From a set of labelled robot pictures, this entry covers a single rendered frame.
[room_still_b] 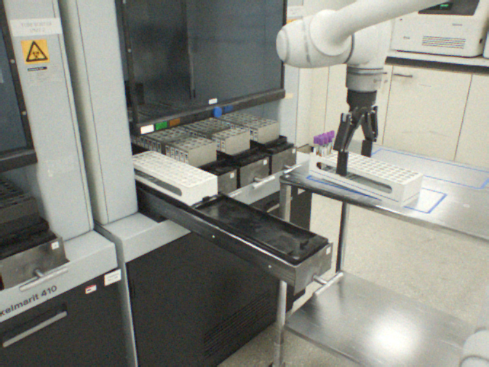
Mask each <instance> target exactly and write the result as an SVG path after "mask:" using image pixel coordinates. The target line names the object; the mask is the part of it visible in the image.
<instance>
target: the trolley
mask: <svg viewBox="0 0 489 367"><path fill-rule="evenodd" d="M371 159H374V160H378V161H380V162H385V163H388V164H390V165H395V166H397V167H402V168H404V169H408V170H412V171H415V172H417V173H422V174H423V175H424V178H422V182H421V190H420V194H419V197H418V198H416V199H414V200H413V201H411V202H409V203H408V204H406V205H404V206H402V207H397V206H396V205H392V204H389V203H387V202H383V201H382V200H380V199H377V198H375V197H371V196H369V195H367V194H363V193H361V192H358V191H355V190H353V189H350V188H347V187H345V186H342V185H339V184H337V183H333V182H330V181H327V180H325V179H322V178H321V179H320V178H317V177H314V176H312V175H309V161H308V162H306V163H304V164H303V165H301V166H299V167H297V168H295V169H293V170H291V171H290V172H288V173H285V174H284V175H281V176H280V177H279V182H280V197H279V217H280V218H283V219H284V220H286V221H290V196H291V186H293V187H295V188H298V189H302V190H305V191H308V192H311V193H315V194H318V195H321V196H323V197H328V198H330V199H333V200H338V201H341V202H343V203H342V211H341V225H340V232H339V240H338V254H337V261H336V269H335V274H334V275H333V277H334V276H335V275H336V274H338V273H339V272H342V273H343V275H344V277H343V279H342V280H340V281H339V282H338V283H336V284H335V285H334V286H333V287H332V288H330V289H329V290H328V291H326V292H325V293H324V294H322V295H321V296H319V297H318V298H317V299H314V298H313V297H312V296H311V297H310V298H309V299H308V300H307V301H305V302H304V303H303V304H302V305H301V306H300V307H299V308H298V309H297V310H296V311H294V313H292V314H291V316H289V318H288V319H286V321H285V303H286V287H287V283H286V282H284V281H283V280H280V279H279V278H277V296H276V316H275V337H274V362H273V363H271V364H270V365H269V367H285V361H284V360H283V349H284V334H285V330H286V331H289V332H290V333H292V334H294V335H296V336H298V337H300V338H302V339H303V340H305V341H307V342H309V343H311V344H313V345H315V346H317V347H319V348H321V349H323V350H324V351H326V352H329V353H330V354H331V355H332V356H334V357H336V358H338V359H340V360H342V361H343V362H345V363H348V364H349V365H352V366H353V367H458V362H459V358H460V355H461V351H462V349H463V347H464V344H465V342H466V339H467V338H468V337H469V336H471V335H472V334H474V330H475V327H476V325H475V324H471V323H469V322H466V321H465V320H462V319H459V318H457V317H456V316H453V315H450V314H448V313H446V312H443V311H441V310H438V309H436V308H433V307H430V306H428V305H425V304H422V303H421V302H419V301H416V300H415V299H412V298H410V297H408V296H404V295H402V294H400V293H397V292H395V291H392V290H389V289H388V288H385V287H383V286H380V285H377V284H375V283H372V282H369V281H367V280H364V279H362V278H360V277H357V276H355V275H353V274H352V273H350V272H347V271H344V270H343V267H344V260H345V253H346V240H347V233H348V226H349V213H350V206H351V205H354V206H357V207H360V208H364V209H366V210H371V211H373V212H376V213H380V214H383V215H385V216H388V217H390V218H395V219H397V220H400V221H404V222H407V223H409V224H413V225H416V226H421V227H423V228H426V229H430V230H433V231H436V232H440V233H443V234H446V235H450V236H453V237H457V238H459V239H462V240H466V241H469V242H474V243H477V244H479V245H481V246H483V247H486V248H489V169H488V167H482V166H479V165H472V164H468V163H464V162H458V161H455V160H451V159H444V158H440V157H434V156H431V155H427V154H420V153H416V152H413V151H406V150H403V149H397V148H393V147H390V146H382V145H379V144H375V143H373V147H372V153H371Z"/></svg>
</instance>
